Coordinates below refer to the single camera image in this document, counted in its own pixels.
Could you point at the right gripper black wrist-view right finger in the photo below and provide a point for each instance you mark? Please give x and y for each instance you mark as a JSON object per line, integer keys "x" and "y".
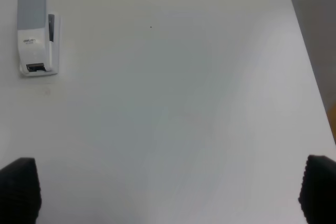
{"x": 317, "y": 195}

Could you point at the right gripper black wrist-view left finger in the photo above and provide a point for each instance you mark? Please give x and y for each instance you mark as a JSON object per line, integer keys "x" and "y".
{"x": 20, "y": 192}

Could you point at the white and grey stapler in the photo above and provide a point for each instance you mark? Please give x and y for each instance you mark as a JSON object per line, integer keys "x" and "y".
{"x": 38, "y": 37}

